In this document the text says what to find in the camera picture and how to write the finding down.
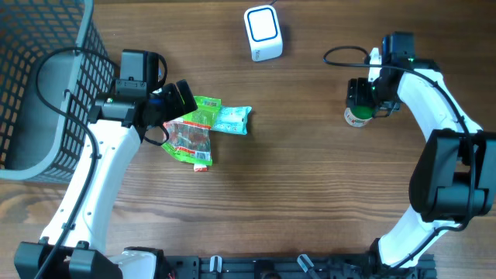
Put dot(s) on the green clear snack bag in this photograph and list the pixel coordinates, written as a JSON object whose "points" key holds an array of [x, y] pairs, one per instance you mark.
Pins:
{"points": [[189, 140]]}

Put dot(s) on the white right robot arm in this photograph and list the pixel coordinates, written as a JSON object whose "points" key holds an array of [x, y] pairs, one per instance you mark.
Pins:
{"points": [[454, 179]]}

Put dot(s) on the grey plastic mesh basket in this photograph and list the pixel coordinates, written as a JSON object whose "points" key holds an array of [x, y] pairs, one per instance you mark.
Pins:
{"points": [[47, 80]]}

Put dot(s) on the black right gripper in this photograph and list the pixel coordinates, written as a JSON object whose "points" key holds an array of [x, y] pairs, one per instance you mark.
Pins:
{"points": [[358, 93]]}

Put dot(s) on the green-lid seasoning jar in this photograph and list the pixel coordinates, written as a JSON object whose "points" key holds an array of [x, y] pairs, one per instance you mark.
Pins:
{"points": [[358, 116]]}

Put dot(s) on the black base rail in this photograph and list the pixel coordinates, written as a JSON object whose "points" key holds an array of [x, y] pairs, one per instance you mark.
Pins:
{"points": [[345, 266]]}

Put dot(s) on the light teal tissue packet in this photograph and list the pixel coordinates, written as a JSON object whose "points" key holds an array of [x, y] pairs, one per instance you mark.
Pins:
{"points": [[232, 120]]}

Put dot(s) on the white barcode scanner box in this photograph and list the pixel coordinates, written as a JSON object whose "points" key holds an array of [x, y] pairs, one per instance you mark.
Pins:
{"points": [[263, 32]]}

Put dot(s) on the red stick sachet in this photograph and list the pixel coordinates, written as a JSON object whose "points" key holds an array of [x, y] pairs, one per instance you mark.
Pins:
{"points": [[200, 168]]}

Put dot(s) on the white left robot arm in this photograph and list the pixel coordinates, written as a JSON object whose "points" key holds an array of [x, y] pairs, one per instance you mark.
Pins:
{"points": [[73, 244]]}

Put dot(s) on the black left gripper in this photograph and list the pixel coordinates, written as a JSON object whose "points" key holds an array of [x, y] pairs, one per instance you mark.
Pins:
{"points": [[177, 108]]}

